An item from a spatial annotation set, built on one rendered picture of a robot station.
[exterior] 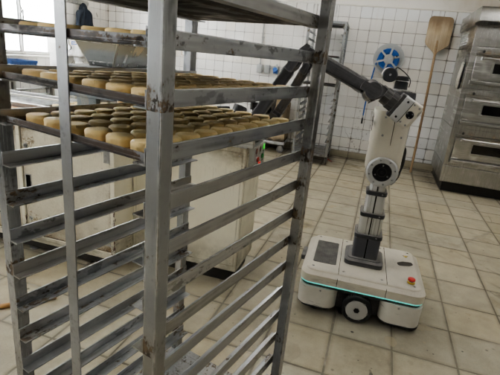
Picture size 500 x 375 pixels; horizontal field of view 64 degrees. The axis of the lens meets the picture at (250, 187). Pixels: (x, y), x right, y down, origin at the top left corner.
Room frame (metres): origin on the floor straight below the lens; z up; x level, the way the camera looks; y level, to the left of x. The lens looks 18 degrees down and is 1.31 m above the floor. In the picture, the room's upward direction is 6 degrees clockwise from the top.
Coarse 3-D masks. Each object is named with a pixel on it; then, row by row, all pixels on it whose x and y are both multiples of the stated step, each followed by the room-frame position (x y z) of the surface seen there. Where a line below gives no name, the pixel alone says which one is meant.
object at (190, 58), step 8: (192, 24) 1.35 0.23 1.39; (192, 32) 1.36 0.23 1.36; (184, 56) 1.37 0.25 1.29; (192, 56) 1.36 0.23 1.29; (184, 64) 1.37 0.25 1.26; (192, 64) 1.36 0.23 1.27; (184, 168) 1.36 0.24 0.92; (184, 176) 1.36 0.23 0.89; (184, 216) 1.36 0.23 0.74; (176, 264) 1.36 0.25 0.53; (184, 264) 1.37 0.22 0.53; (176, 304) 1.36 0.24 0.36; (176, 328) 1.36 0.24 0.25; (176, 344) 1.36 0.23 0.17
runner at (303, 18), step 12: (216, 0) 0.78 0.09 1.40; (228, 0) 0.79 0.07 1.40; (240, 0) 0.82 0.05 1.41; (252, 0) 0.86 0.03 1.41; (264, 0) 0.90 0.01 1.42; (276, 0) 0.94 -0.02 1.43; (264, 12) 0.90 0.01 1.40; (276, 12) 0.94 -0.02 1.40; (288, 12) 0.99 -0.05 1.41; (300, 12) 1.04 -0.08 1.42; (300, 24) 1.09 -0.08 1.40; (312, 24) 1.12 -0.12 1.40
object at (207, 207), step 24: (192, 168) 2.20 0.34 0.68; (216, 168) 2.17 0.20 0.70; (240, 168) 2.13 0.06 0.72; (216, 192) 2.16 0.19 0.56; (240, 192) 2.13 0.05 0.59; (192, 216) 2.20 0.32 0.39; (216, 216) 2.16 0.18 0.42; (216, 240) 2.16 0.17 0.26; (192, 264) 2.23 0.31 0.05; (240, 264) 2.33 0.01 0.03
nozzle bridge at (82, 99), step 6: (78, 66) 2.17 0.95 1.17; (84, 66) 2.16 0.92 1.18; (90, 66) 2.18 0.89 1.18; (96, 66) 2.23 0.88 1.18; (102, 66) 2.28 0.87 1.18; (78, 96) 2.17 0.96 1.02; (84, 96) 2.16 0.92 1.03; (90, 96) 2.15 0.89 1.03; (78, 102) 2.17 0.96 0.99; (84, 102) 2.16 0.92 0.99; (90, 102) 2.15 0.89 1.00; (96, 102) 2.14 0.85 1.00
